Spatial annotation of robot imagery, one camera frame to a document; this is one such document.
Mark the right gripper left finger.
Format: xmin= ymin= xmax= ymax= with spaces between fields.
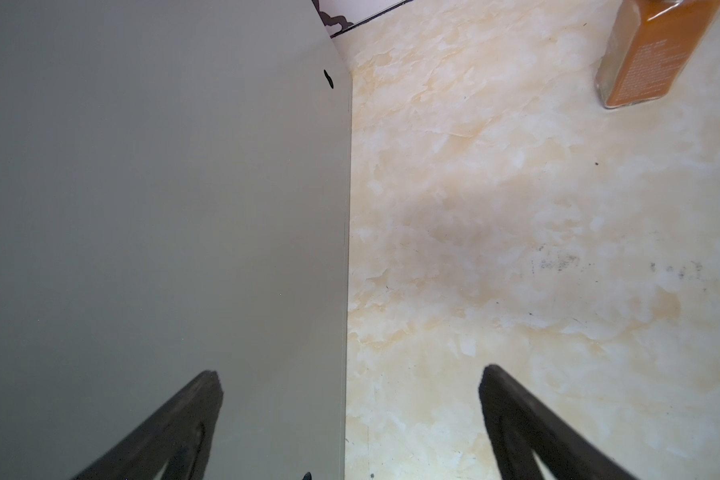
xmin=75 ymin=370 xmax=223 ymax=480

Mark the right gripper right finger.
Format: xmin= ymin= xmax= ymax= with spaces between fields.
xmin=478 ymin=364 xmax=633 ymax=479

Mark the grey metal cabinet counter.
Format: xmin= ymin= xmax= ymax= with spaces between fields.
xmin=0 ymin=1 xmax=352 ymax=479

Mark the amber jar black lid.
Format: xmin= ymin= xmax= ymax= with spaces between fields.
xmin=595 ymin=0 xmax=720 ymax=109

